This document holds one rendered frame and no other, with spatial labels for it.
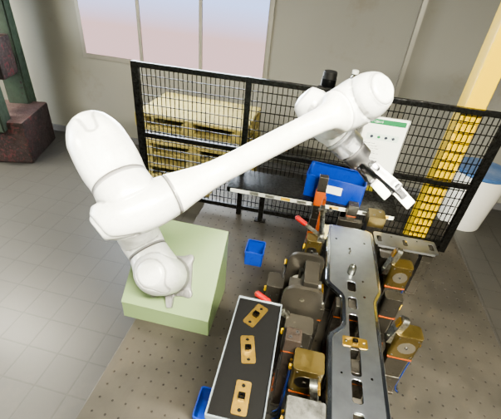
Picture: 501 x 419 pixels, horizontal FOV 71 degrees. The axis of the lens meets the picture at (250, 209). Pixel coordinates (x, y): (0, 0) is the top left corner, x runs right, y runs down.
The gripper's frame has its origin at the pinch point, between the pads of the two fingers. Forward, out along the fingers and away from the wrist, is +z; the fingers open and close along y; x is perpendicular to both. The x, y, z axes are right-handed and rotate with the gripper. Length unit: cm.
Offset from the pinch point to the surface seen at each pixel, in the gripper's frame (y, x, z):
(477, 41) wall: -220, 197, 61
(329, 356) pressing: 0, -49, 23
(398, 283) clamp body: -35, -15, 47
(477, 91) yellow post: -62, 75, 23
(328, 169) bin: -90, 5, 6
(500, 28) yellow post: -52, 92, 5
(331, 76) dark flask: -82, 37, -29
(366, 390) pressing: 10, -47, 33
